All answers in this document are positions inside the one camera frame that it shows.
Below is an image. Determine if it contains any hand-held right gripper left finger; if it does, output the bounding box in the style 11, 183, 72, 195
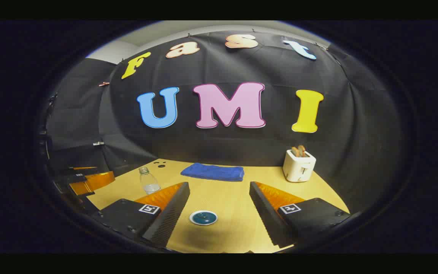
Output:
92, 182, 190, 249

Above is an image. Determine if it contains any white toaster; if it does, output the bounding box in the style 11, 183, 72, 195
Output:
283, 150, 317, 183

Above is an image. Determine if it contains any clear plastic water bottle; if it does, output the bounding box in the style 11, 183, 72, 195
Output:
139, 167, 161, 194

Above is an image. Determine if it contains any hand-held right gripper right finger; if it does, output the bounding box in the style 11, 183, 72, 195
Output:
249, 181, 351, 249

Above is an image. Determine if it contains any folded blue towel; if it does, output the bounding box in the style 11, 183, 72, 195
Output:
181, 163, 245, 182

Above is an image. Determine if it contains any white teacup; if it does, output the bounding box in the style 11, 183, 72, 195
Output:
189, 210, 218, 226

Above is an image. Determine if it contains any black backdrop cloth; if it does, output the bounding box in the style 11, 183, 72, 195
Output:
46, 31, 402, 213

